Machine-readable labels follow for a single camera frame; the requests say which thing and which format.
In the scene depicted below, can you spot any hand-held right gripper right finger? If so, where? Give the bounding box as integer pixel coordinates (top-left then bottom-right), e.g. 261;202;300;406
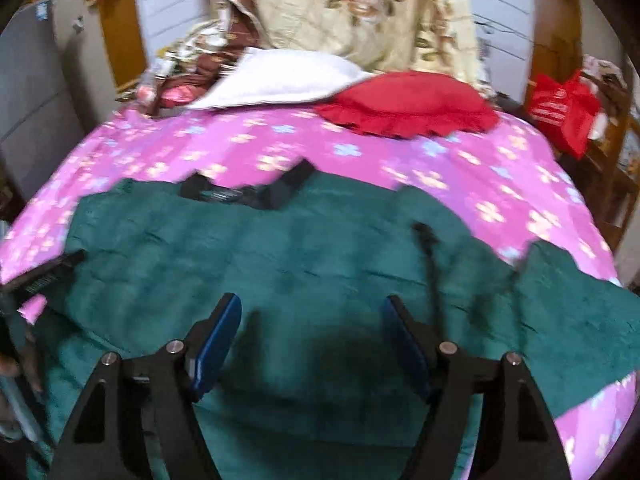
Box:
382;295;573;480

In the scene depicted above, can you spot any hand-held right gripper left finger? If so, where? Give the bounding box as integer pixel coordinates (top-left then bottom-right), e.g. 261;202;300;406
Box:
47;292;243;480

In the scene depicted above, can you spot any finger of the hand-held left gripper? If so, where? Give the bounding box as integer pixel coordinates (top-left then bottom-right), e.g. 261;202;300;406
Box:
0;249;87;297

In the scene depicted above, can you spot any green puffer jacket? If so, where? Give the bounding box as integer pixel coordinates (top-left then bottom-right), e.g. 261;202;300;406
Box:
25;157;640;480

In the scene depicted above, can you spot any grey cabinet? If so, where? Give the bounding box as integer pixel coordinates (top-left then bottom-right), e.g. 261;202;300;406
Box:
0;0;86;201

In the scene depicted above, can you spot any pink floral bedsheet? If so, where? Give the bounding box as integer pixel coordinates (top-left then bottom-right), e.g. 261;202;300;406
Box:
0;102;640;480

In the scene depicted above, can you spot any red ruffled pillow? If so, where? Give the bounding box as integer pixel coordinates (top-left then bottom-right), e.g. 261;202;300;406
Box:
315;71;501;138

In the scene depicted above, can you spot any white pillow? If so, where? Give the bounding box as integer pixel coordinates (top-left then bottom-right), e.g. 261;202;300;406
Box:
187;47;376;111

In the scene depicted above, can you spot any wooden chair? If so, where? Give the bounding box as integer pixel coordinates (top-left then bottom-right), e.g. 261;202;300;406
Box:
560;55;640;251

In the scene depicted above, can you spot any red shopping bag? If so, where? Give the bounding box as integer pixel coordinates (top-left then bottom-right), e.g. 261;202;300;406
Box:
527;71;601;158

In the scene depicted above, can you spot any brown patterned blanket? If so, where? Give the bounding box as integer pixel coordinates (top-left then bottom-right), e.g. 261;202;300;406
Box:
137;0;266;116

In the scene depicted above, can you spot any cream floral quilt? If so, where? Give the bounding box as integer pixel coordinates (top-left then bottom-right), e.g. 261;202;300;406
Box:
235;0;493;96

